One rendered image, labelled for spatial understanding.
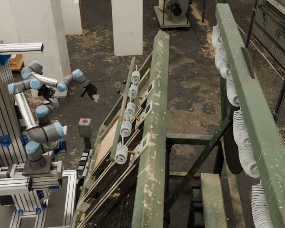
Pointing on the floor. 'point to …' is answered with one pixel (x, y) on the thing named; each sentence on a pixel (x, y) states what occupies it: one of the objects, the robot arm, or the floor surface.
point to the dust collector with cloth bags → (173, 13)
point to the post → (87, 143)
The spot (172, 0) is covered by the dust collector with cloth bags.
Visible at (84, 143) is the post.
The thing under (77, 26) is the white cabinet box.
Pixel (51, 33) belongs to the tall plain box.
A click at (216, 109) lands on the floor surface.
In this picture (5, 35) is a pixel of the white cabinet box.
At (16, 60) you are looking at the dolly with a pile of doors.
